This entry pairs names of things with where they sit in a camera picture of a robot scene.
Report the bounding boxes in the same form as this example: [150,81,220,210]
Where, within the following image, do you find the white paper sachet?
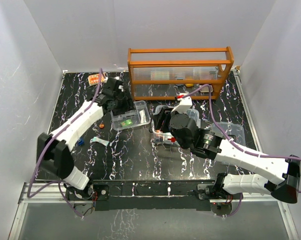
[139,109,146,124]
[90,136,110,147]

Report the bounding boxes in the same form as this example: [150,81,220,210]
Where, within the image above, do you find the green wind oil box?
[120,119,133,127]

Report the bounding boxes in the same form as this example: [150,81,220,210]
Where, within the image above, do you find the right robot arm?
[152,106,301,204]

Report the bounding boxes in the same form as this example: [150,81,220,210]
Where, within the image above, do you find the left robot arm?
[36,77,134,200]

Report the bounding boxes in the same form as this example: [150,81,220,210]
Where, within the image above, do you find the clear medicine kit box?
[150,108,201,147]

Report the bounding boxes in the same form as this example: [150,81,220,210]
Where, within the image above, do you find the clear kit box lid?
[217,121,246,146]

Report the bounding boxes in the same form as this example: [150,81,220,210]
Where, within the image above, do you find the clear compartment organizer tray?
[110,100,151,131]

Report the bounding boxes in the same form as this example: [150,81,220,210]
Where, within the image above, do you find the orange snack packet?
[87,73,108,86]

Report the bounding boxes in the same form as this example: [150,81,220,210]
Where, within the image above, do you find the open cardboard box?
[199,85,213,94]

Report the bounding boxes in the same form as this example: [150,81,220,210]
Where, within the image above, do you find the blue stapler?
[77,138,85,146]

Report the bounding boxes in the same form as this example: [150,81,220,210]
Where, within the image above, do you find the orange wooden shelf rack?
[127,46,235,101]

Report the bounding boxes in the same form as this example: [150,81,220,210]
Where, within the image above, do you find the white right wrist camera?
[174,94,193,114]

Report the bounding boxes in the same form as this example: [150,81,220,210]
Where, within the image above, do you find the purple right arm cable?
[182,83,301,218]

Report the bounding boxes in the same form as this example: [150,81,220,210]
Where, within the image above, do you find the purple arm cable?
[182,83,301,218]
[27,67,104,218]

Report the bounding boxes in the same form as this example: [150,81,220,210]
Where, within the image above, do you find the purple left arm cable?
[27,67,104,218]

